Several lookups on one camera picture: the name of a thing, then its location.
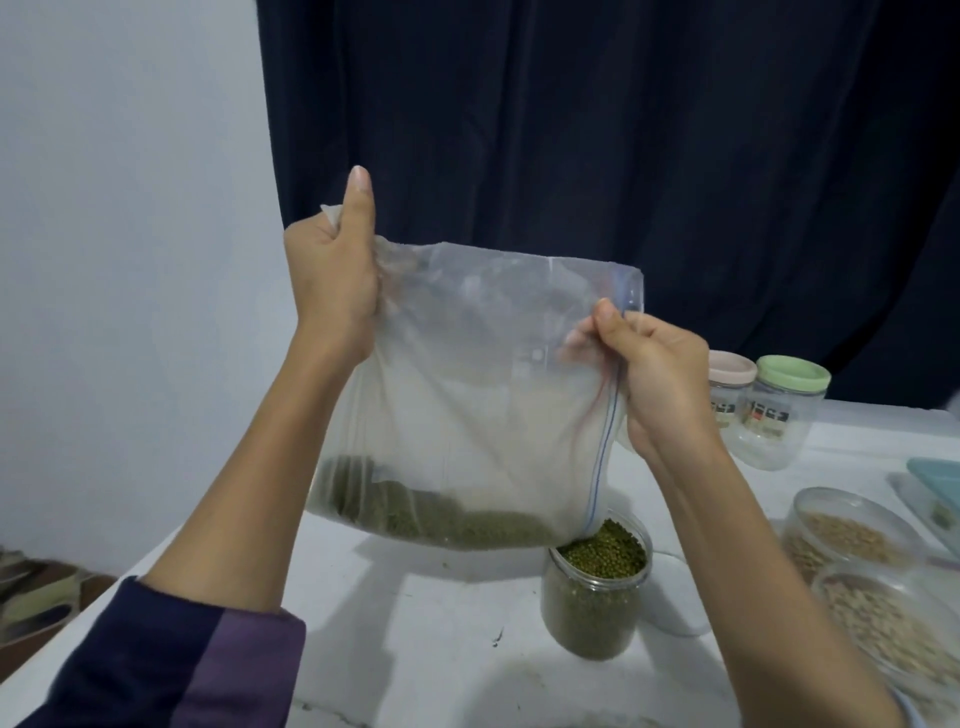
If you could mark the clear round lid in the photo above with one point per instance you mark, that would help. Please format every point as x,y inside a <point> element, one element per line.
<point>678,593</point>

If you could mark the person's left forearm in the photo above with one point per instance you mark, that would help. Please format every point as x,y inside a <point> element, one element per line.
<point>240,503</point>

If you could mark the clear bag with green beans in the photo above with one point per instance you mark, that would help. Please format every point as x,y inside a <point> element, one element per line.
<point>480,390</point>

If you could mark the person's right hand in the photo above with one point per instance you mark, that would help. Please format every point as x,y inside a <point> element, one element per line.
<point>668,383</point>

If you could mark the pile of yellow soybeans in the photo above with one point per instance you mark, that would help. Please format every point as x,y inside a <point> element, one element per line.
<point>851,537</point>

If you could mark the transparent jar pink lid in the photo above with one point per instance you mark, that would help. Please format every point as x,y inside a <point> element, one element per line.
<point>732,383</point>

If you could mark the person's right forearm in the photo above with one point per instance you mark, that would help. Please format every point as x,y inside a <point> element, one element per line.
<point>765,600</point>

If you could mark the transparent jar green lid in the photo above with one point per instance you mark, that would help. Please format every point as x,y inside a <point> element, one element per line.
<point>780,417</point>

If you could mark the pile of green beans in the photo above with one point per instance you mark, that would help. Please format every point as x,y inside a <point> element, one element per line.
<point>435,521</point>

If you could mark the person's left hand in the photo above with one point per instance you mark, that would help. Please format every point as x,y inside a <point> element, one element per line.
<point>333,285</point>

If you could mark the dark navy curtain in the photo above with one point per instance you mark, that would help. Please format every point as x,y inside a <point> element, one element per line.
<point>630,135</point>

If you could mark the teal lidded plastic container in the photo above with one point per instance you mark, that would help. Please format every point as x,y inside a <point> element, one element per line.
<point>938,488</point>

